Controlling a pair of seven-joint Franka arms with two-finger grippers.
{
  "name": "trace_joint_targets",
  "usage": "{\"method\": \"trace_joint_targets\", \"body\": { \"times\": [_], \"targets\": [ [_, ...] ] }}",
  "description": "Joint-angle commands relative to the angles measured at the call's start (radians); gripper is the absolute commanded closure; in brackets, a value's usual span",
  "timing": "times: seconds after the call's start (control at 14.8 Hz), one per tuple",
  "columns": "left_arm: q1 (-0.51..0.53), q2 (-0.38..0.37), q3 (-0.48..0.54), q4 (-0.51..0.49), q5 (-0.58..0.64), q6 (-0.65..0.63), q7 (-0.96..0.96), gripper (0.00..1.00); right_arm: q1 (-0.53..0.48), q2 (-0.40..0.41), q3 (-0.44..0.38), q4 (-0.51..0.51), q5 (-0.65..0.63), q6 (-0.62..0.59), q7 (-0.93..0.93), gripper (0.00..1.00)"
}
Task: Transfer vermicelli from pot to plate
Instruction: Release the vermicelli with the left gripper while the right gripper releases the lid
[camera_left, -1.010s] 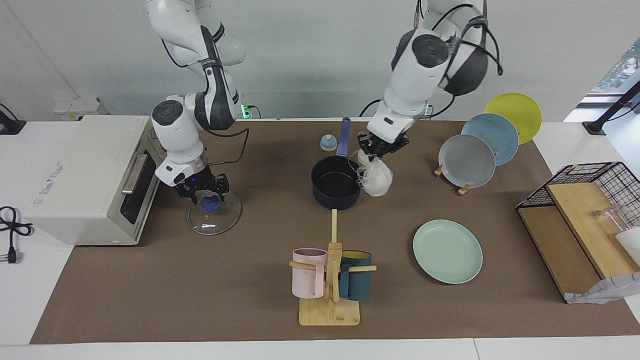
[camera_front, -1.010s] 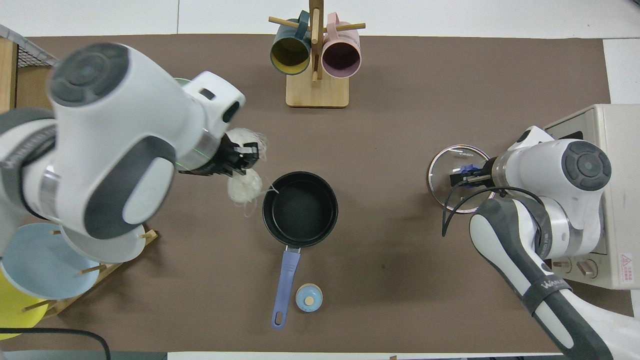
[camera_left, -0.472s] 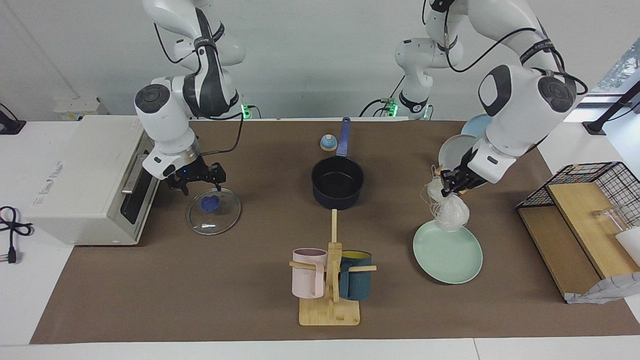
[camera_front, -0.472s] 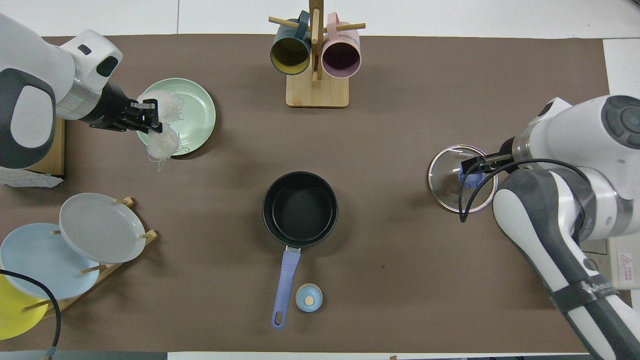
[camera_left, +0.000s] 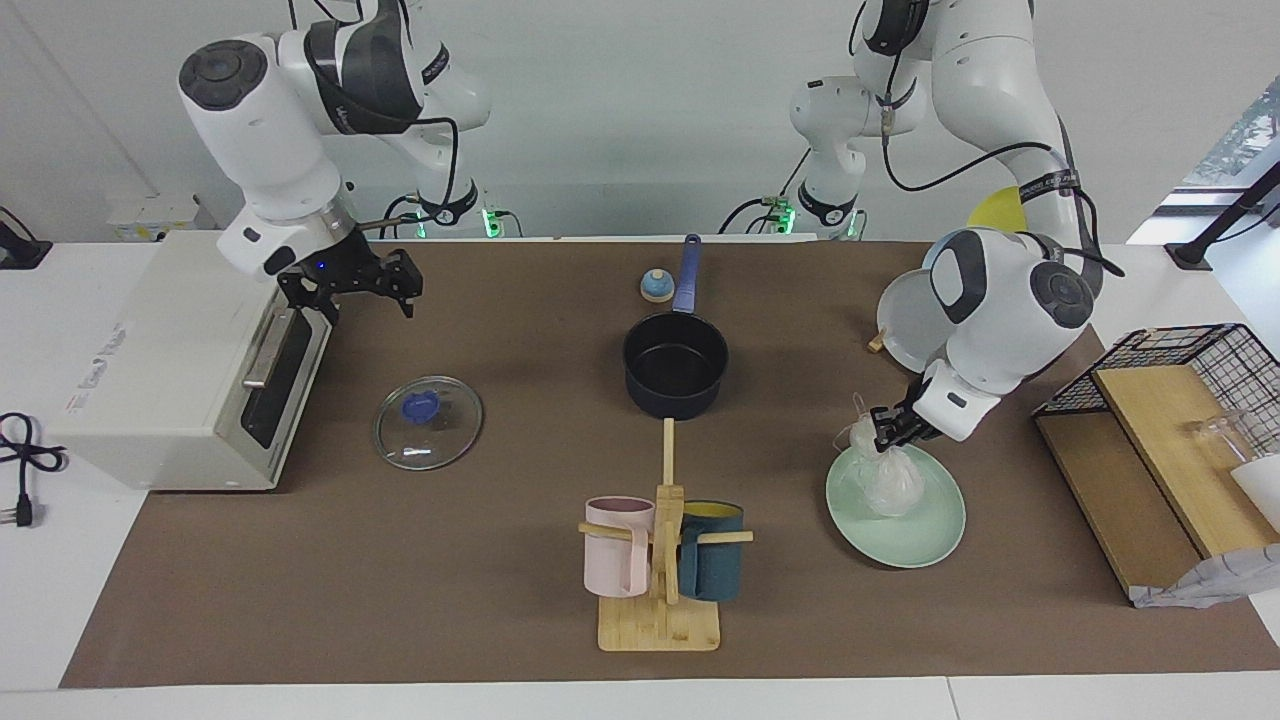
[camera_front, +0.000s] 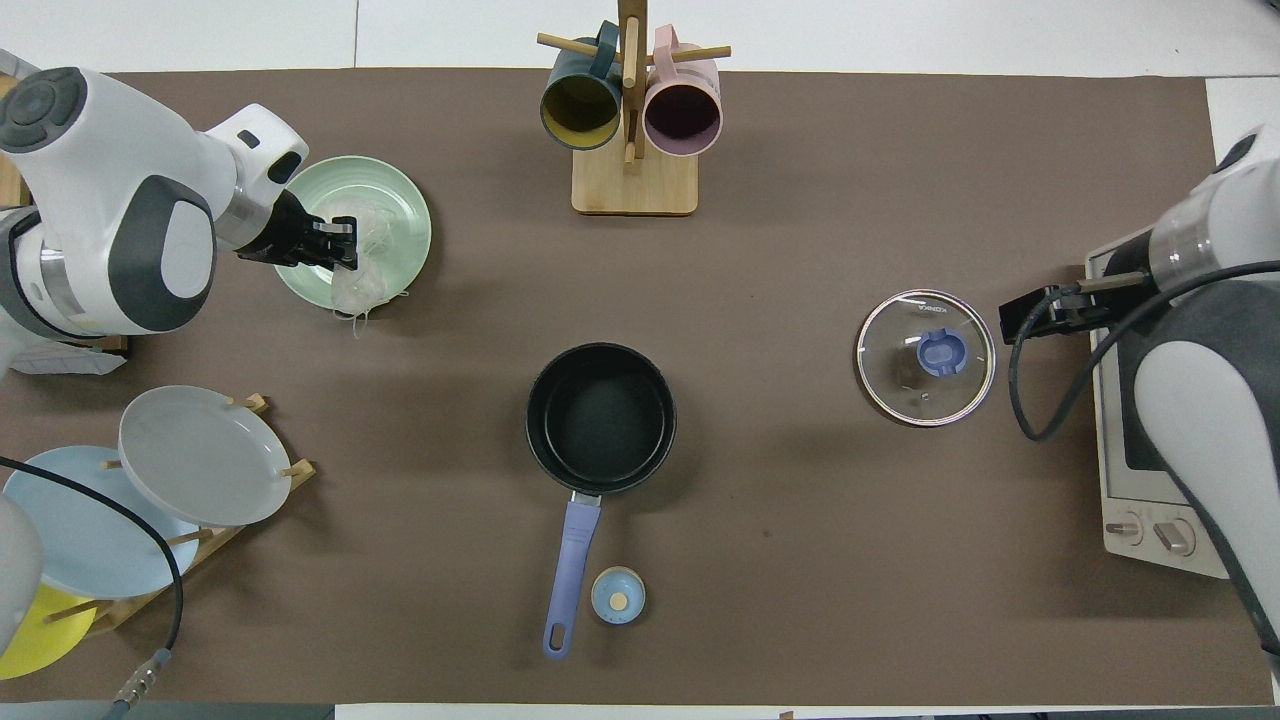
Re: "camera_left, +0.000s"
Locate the black power cord plug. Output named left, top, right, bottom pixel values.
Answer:
left=0, top=412, right=69, bottom=529

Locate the white cup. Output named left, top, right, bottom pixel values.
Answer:
left=1228, top=455, right=1280, bottom=533

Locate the glass lid blue knob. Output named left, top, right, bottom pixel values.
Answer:
left=374, top=376, right=484, bottom=471

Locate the vermicelli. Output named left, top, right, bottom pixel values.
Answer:
left=835, top=393, right=926, bottom=518

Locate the brown table mat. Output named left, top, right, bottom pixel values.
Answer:
left=60, top=240, right=1280, bottom=689

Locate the black camera stand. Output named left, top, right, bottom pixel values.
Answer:
left=1165, top=158, right=1280, bottom=271

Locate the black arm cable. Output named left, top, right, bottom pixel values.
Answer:
left=292, top=0, right=463, bottom=235
left=850, top=0, right=1126, bottom=279

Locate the beige toaster oven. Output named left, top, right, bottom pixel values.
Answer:
left=48, top=230, right=336, bottom=493

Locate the dark teal mug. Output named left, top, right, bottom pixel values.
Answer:
left=680, top=501, right=746, bottom=602

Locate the white patterned cloth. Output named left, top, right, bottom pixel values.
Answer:
left=1130, top=543, right=1280, bottom=609

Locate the yellow plate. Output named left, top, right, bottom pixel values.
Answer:
left=967, top=184, right=1027, bottom=233

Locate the wooden shelf black wire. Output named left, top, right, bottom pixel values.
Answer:
left=1033, top=323, right=1280, bottom=608

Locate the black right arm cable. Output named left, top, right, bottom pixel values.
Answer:
left=292, top=0, right=463, bottom=235

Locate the wooden mug tree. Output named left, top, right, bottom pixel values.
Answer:
left=578, top=418, right=753, bottom=653

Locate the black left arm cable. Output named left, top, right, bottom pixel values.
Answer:
left=850, top=0, right=1126, bottom=279

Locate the clear glass cup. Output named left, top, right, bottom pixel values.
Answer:
left=1188, top=413, right=1253, bottom=463

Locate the dark saucepan blue handle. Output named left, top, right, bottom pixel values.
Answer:
left=623, top=235, right=729, bottom=421

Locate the black clamp base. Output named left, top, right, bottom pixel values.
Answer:
left=0, top=207, right=53, bottom=271

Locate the grey plate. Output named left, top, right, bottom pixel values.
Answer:
left=876, top=268, right=953, bottom=375

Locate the pink mug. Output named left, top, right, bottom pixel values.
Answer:
left=584, top=497, right=656, bottom=599

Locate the light green plate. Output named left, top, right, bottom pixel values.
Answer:
left=826, top=440, right=967, bottom=569

